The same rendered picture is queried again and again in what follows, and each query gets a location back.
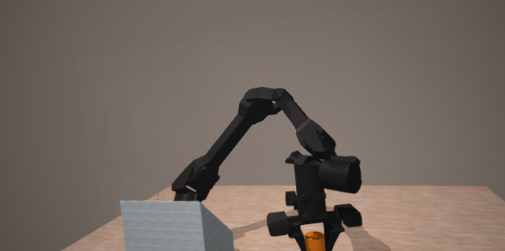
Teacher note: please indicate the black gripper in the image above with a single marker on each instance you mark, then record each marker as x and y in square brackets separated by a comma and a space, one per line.
[311, 206]

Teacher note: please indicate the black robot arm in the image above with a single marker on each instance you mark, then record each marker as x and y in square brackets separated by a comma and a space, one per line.
[333, 172]

